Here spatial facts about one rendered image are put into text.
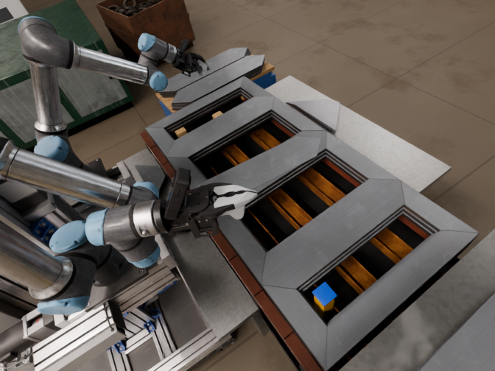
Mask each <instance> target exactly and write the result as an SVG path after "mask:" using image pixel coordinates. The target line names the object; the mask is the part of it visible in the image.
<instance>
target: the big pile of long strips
mask: <svg viewBox="0 0 495 371"><path fill-rule="evenodd" d="M250 54H251V52H250V50H249V48H248V47H245V48H235V49H229V50H227V51H225V52H223V53H221V54H218V55H216V56H214V57H212V58H210V59H208V60H206V62H207V63H208V66H209V68H210V70H209V71H207V72H204V71H203V75H202V76H200V75H199V74H198V73H197V71H196V72H194V73H191V77H189V76H186V75H185V74H182V73H179V74H177V75H175V76H173V77H171V78H169V79H168V85H167V87H166V88H165V89H164V90H163V91H158V93H159V94H160V95H161V96H162V97H163V98H172V97H174V99H173V101H172V110H180V109H182V108H184V107H186V106H188V105H190V104H191V103H193V102H196V101H197V100H199V99H202V98H203V97H204V96H207V95H209V94H210V93H213V92H215V91H217V90H219V89H220V88H222V87H224V86H226V85H228V84H230V83H232V82H234V81H235V80H237V79H239V78H241V77H243V76H245V77H247V78H248V79H251V78H253V77H255V76H257V75H259V74H261V72H262V69H263V66H264V59H265V54H263V55H252V56H250Z"/></svg>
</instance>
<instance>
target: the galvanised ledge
mask: <svg viewBox="0 0 495 371"><path fill-rule="evenodd" d="M123 161H124V163H125V164H126V166H127V167H128V169H129V170H130V171H131V173H132V175H133V177H134V179H135V181H136V182H140V181H143V180H142V178H141V176H140V174H139V173H138V171H137V170H136V167H135V165H144V166H158V167H159V168H160V169H161V171H162V172H163V173H164V171H163V169H162V168H161V167H160V165H159V164H158V162H157V161H156V159H155V158H154V157H153V156H152V154H151V153H150V152H149V150H148V148H146V149H143V150H141V151H140V152H138V153H136V154H134V155H132V156H131V157H129V158H127V159H125V160H123ZM164 174H165V173H164ZM171 185H172V182H171V181H170V180H169V179H168V178H167V176H166V175H165V179H164V181H163V183H162V185H161V188H160V190H159V199H165V200H166V201H167V200H168V198H169V193H170V191H171V188H172V187H171ZM161 235H162V236H163V237H164V239H165V240H166V242H167V244H168V246H169V248H170V250H171V251H172V254H173V255H174V257H175V260H176V261H177V263H178V265H177V267H178V269H179V270H180V273H181V274H182V276H183V278H184V280H185V281H186V283H187V285H188V287H189V288H190V290H191V292H192V294H193V295H194V298H195V300H196V301H197V303H198V305H199V307H200V309H201V310H202V312H203V314H204V316H205V317H206V319H207V321H208V323H209V325H210V326H211V329H212V330H213V332H214V334H215V336H216V337H217V339H218V340H219V341H220V342H221V341H222V340H223V339H224V338H225V337H227V336H228V335H229V334H231V333H232V332H234V331H235V330H236V329H237V328H238V327H240V326H241V325H242V324H244V323H245V322H247V321H248V320H249V319H250V318H251V317H253V316H254V315H255V314H257V313H258V312H259V311H260V310H259V309H258V307H257V306H256V304H255V303H254V302H253V300H252V298H251V296H250V295H249V293H248V291H247V290H246V289H245V287H244V286H243V285H242V283H241V281H240V280H239V279H238V277H237V276H236V274H235V273H234V271H233V270H232V268H231V267H230V266H229V265H228V263H227V261H226V260H225V259H224V257H223V256H222V254H221V253H220V251H219V250H218V249H217V247H216V246H215V244H214V242H213V241H212V240H211V239H210V237H209V236H205V237H200V238H195V237H194V235H193V233H192V231H191V229H189V230H188V231H185V230H180V231H176V234H175V236H172V237H169V235H168V233H162V234H161Z"/></svg>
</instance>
